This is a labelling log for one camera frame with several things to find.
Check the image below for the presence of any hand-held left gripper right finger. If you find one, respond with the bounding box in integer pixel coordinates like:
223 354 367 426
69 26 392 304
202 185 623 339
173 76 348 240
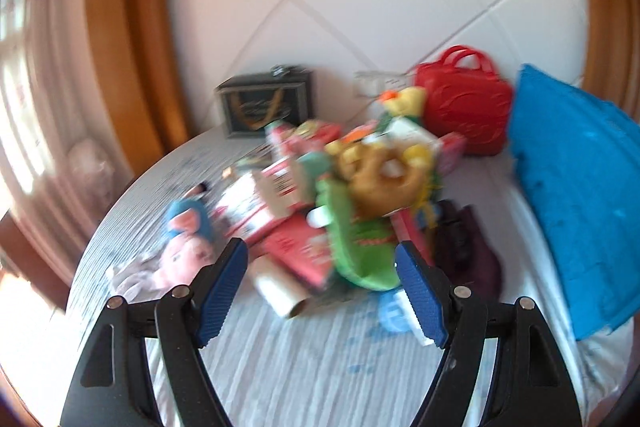
394 241 583 427

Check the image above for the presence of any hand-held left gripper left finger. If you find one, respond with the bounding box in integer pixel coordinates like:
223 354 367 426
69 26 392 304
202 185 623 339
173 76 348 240
60 237 249 427

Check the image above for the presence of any green plush toy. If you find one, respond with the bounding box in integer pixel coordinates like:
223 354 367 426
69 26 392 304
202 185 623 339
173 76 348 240
312 179 401 292

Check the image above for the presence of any white cloth covered desktop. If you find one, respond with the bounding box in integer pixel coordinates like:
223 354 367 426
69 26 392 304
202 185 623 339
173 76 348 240
65 127 636 427

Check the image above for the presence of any light blue small item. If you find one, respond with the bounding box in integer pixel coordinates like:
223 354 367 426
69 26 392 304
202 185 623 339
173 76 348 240
375 292 417 334

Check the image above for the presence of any white cardboard tube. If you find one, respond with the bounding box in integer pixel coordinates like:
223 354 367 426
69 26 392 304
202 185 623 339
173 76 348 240
250 257 308 320

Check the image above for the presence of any pink pig plush toy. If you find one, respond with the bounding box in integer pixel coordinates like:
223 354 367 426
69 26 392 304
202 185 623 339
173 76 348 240
150 197 221 293

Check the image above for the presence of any dark purple pouch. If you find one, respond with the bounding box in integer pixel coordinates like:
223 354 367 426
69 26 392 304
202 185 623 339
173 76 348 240
432 202 503 303

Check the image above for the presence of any red flat box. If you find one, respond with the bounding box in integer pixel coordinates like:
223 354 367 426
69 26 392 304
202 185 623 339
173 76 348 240
262 212 336 293

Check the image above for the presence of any white red striped box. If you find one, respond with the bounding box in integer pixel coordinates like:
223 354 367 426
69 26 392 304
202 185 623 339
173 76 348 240
255 157 313 218

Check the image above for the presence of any brown plush toy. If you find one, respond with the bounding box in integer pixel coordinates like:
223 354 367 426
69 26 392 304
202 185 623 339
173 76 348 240
335 142 426 215

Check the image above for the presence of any red toy handbag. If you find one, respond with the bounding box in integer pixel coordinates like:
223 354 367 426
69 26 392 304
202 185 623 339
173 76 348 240
412 45 515 156

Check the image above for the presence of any yellow plush toy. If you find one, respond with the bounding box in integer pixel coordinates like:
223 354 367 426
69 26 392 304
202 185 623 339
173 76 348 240
377 87 428 118

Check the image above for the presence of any pale curtain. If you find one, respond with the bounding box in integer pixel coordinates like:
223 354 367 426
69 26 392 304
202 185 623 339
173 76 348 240
0 0 126 288

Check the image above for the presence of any white wall socket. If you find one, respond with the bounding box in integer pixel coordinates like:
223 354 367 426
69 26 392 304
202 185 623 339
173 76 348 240
354 69 416 98

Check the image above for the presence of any wooden window frame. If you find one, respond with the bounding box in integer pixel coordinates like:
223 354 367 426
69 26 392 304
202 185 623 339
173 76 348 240
82 0 193 178

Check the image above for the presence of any wooden door frame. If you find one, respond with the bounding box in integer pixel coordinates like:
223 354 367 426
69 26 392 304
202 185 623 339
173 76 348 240
570 0 640 118

